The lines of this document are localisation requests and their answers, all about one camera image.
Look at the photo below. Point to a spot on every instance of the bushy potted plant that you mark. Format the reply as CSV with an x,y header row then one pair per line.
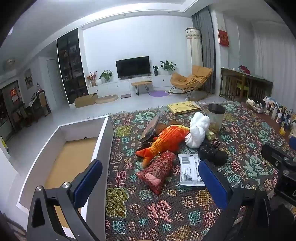
x,y
106,76

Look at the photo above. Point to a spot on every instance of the white plush cloth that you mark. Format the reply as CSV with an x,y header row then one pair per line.
x,y
197,129

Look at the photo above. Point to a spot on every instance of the red wall hanging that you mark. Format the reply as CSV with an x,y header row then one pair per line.
x,y
223,38

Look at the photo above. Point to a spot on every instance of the purple round mat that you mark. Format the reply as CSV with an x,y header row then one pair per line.
x,y
158,93

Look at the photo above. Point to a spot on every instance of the woven basket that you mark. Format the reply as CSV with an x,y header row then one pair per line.
x,y
254,106

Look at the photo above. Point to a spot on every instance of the glass jar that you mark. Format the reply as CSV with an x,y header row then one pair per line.
x,y
216,118

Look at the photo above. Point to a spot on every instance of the green stool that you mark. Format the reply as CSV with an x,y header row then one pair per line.
x,y
242,87

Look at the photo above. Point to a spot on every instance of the covered standing air conditioner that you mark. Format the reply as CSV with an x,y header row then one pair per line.
x,y
194,48

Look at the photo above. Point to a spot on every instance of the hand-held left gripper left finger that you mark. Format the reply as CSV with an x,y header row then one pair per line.
x,y
87,178

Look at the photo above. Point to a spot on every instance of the grey curtain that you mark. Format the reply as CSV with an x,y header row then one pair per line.
x,y
207,46

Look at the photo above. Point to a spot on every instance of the clear plastic package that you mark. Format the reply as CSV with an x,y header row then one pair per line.
x,y
151,127

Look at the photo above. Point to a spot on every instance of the black fuzzy cloth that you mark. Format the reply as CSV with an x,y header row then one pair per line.
x,y
212,154

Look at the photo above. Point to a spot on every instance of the pale green soft item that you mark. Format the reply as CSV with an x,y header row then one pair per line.
x,y
210,134

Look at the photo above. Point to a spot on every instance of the patterned woven blanket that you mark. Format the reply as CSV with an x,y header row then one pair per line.
x,y
175,208

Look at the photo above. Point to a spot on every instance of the wooden side table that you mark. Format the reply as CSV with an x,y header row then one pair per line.
x,y
254,85

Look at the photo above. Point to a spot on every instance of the white sheer curtain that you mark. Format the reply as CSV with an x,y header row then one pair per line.
x,y
272,53

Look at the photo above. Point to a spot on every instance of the orange fish plush toy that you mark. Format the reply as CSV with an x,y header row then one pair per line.
x,y
168,141

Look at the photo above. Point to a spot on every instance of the white television cabinet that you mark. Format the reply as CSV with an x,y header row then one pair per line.
x,y
111,87

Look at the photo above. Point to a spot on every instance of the grey floor scale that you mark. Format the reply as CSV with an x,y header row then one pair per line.
x,y
126,95

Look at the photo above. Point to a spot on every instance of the red door poster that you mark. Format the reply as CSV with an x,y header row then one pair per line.
x,y
14,95

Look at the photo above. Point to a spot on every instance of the large green potted plant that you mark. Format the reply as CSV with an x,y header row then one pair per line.
x,y
167,66

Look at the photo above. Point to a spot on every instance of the dining chair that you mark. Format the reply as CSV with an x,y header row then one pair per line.
x,y
44,103

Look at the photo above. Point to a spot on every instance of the red cloth item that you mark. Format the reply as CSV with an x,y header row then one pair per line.
x,y
244,69

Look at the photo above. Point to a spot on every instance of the flat yellow box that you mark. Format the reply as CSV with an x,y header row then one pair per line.
x,y
183,107

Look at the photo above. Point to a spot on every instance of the cardboard box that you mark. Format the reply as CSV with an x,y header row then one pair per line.
x,y
85,100

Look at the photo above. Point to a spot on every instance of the wooden bench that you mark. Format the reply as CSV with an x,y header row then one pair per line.
x,y
142,83

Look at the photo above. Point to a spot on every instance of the black display cabinet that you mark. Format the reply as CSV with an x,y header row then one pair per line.
x,y
71,67

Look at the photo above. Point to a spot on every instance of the white storage box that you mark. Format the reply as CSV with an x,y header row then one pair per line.
x,y
76,153

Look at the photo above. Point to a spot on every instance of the red flowers in vase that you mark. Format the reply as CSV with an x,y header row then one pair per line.
x,y
91,77

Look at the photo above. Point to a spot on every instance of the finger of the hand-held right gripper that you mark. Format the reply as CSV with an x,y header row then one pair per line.
x,y
275,154

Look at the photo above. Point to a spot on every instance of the white plastic packet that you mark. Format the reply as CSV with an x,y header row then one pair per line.
x,y
189,171

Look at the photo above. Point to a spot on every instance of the wall picture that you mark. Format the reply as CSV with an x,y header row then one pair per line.
x,y
28,78

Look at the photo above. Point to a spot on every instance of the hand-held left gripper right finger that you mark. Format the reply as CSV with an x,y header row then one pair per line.
x,y
212,183

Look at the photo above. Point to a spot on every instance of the flat screen television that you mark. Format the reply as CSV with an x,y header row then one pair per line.
x,y
133,67

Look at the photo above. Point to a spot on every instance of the small potted plant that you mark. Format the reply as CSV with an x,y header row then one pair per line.
x,y
156,69

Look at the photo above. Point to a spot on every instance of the yellow rocking chair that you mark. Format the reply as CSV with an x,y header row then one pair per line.
x,y
189,78

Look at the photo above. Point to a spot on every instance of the row of bottles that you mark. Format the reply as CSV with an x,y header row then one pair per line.
x,y
279,113

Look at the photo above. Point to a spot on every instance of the white round vase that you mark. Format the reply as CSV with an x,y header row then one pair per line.
x,y
98,81

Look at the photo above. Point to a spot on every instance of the red mesh pouch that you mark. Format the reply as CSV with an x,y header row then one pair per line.
x,y
159,171

